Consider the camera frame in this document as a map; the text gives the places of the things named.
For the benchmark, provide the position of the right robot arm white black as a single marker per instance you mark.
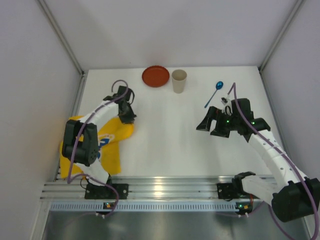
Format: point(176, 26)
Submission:
point(296, 195)

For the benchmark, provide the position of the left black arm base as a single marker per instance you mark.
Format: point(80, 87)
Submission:
point(94, 192)

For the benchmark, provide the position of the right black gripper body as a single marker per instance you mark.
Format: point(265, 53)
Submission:
point(220, 122)

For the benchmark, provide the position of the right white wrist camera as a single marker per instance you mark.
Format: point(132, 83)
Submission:
point(227, 105)

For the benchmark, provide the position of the beige paper cup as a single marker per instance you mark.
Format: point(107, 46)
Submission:
point(179, 78)

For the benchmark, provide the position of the yellow Pikachu cloth placemat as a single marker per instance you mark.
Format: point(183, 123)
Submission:
point(109, 137)

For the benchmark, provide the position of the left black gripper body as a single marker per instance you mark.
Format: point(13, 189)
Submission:
point(127, 115)

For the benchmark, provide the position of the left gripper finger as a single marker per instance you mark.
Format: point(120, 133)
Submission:
point(131, 113)
point(124, 116)

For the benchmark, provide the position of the right aluminium frame post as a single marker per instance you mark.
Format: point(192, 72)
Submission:
point(298, 5)

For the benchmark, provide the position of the aluminium frame post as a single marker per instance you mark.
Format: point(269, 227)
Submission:
point(298, 5)
point(60, 35)

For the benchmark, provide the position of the red round plate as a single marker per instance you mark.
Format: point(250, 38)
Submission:
point(155, 76)

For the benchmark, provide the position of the aluminium mounting rail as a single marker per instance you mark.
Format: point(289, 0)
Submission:
point(144, 188)

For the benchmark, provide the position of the left aluminium frame post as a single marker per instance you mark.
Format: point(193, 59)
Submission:
point(60, 35)

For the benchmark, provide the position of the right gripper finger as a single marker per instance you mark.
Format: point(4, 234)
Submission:
point(221, 129)
point(211, 115)

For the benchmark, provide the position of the blue metal spoon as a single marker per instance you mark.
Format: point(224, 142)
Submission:
point(219, 85)

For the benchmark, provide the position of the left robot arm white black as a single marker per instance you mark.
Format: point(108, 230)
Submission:
point(81, 143)

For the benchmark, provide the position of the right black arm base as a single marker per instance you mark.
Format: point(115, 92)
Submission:
point(228, 192)

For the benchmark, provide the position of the perforated metal cable duct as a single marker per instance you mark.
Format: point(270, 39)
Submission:
point(150, 206)

